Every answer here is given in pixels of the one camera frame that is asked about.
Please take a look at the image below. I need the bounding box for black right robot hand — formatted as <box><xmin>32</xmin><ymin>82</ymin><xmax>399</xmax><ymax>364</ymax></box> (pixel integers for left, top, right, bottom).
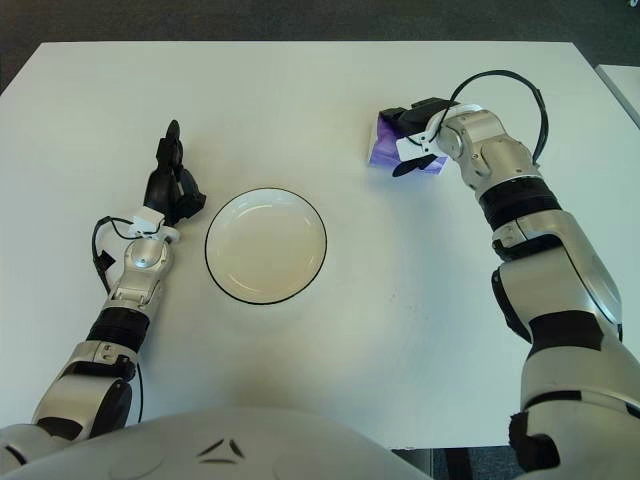
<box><xmin>382</xmin><ymin>98</ymin><xmax>459</xmax><ymax>179</ymax></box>

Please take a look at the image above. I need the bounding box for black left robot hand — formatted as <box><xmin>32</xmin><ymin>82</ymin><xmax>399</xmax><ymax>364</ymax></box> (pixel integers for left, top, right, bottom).
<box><xmin>143</xmin><ymin>119</ymin><xmax>208</xmax><ymax>227</ymax></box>

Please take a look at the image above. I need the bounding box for purple tissue paper pack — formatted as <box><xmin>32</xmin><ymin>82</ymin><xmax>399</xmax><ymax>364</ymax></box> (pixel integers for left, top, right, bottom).
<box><xmin>367</xmin><ymin>110</ymin><xmax>450</xmax><ymax>176</ymax></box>

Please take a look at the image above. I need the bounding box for white plate with black rim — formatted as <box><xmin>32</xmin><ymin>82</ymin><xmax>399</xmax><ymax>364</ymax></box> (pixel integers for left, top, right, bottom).
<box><xmin>204</xmin><ymin>187</ymin><xmax>329</xmax><ymax>305</ymax></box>

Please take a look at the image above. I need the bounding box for white side table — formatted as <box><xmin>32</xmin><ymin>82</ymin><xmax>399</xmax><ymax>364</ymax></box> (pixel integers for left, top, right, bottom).
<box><xmin>595</xmin><ymin>63</ymin><xmax>640</xmax><ymax>129</ymax></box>

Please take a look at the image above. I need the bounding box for grey robot torso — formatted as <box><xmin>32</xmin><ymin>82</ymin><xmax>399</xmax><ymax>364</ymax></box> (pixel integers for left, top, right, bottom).
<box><xmin>0</xmin><ymin>405</ymin><xmax>416</xmax><ymax>480</ymax></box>

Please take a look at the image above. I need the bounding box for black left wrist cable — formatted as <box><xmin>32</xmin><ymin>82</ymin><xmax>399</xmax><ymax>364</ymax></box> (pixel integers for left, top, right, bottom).
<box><xmin>91</xmin><ymin>215</ymin><xmax>146</xmax><ymax>294</ymax></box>

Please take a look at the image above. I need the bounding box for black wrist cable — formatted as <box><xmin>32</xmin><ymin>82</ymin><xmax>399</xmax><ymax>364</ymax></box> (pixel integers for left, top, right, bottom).
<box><xmin>424</xmin><ymin>69</ymin><xmax>549</xmax><ymax>166</ymax></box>
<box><xmin>91</xmin><ymin>215</ymin><xmax>146</xmax><ymax>294</ymax></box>

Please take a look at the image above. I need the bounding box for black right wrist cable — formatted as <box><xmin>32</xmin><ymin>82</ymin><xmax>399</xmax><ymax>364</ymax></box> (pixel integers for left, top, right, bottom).
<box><xmin>424</xmin><ymin>69</ymin><xmax>549</xmax><ymax>166</ymax></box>

